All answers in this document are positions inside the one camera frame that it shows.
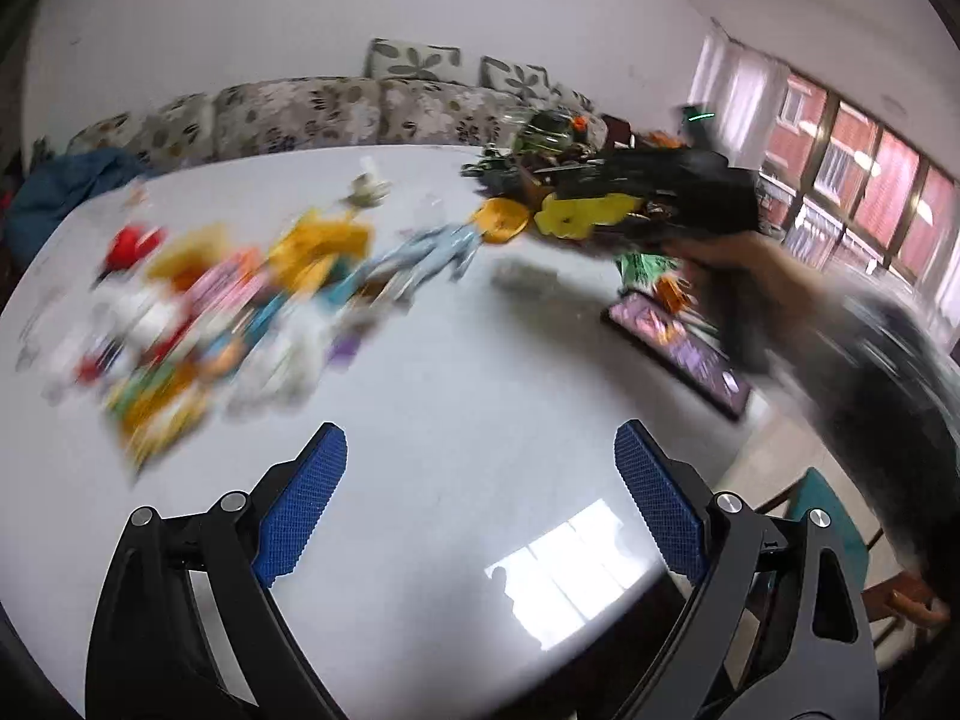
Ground teal chair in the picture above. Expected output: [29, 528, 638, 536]
[758, 466, 884, 590]

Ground dark basket of plants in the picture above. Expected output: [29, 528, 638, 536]
[460, 107, 685, 205]

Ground floral cushion right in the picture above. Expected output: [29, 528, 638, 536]
[480, 55, 551, 101]

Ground black tablet pink screen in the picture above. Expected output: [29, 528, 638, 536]
[602, 291, 752, 421]

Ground red round toy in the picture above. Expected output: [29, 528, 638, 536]
[93, 224, 166, 286]

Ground orange plastic dish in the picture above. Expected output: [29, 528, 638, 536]
[470, 197, 530, 245]

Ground cream crumpled wrapper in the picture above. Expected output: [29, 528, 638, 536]
[347, 156, 392, 208]

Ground floral cushion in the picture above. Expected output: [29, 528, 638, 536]
[480, 55, 551, 101]
[366, 37, 467, 85]

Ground blue cloth on sofa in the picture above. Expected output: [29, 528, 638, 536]
[3, 148, 155, 270]

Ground white curtain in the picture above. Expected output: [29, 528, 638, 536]
[688, 28, 789, 171]

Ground yellow toy block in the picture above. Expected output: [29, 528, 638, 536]
[267, 208, 374, 294]

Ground yellow plastic toy piece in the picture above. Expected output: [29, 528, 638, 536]
[534, 193, 640, 241]

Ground right bare hand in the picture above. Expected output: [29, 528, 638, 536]
[664, 232, 827, 376]

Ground grey blue doll figure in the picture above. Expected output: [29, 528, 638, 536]
[352, 223, 483, 302]

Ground pink perforated toy block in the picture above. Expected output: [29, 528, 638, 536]
[184, 247, 262, 319]

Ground grey sleeved right forearm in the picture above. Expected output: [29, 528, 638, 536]
[781, 288, 958, 606]

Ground floral fabric sofa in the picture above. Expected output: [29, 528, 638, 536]
[67, 76, 563, 172]

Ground purple plastic piece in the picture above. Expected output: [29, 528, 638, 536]
[325, 328, 366, 369]

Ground floral cushion left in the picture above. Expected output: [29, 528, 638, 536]
[366, 37, 467, 85]

